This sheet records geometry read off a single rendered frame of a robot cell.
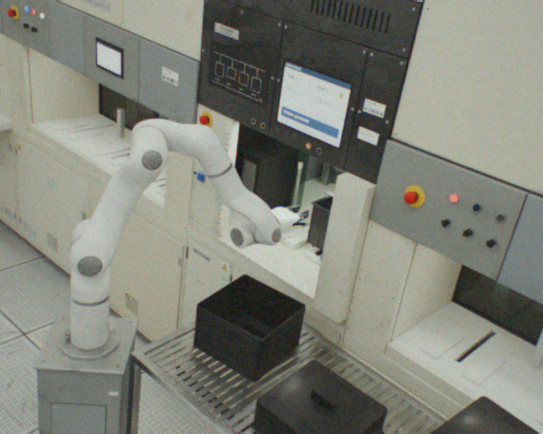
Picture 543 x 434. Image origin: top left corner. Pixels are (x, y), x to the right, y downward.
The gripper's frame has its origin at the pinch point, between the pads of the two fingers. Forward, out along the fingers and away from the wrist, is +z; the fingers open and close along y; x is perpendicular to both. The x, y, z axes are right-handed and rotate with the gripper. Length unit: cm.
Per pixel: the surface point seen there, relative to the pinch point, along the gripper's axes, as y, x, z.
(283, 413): 42, -33, -49
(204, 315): -1.5, -27.7, -41.4
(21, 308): -152, -119, -27
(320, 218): -5.7, -11.6, 22.0
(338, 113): 6.9, 39.0, 1.9
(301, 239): -17.4, -28.8, 28.0
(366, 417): 58, -33, -31
